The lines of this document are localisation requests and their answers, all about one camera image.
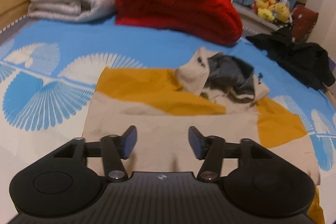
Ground red folded blanket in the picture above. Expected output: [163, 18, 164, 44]
[116, 0, 243, 45]

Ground yellow plush toys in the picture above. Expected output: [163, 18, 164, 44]
[252, 0, 292, 23]

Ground beige and mustard jacket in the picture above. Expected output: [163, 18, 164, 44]
[80, 48, 324, 223]

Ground black clothes pile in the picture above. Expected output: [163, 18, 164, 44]
[246, 27, 335, 91]

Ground blue white patterned bedsheet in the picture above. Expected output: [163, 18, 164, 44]
[1, 18, 335, 223]

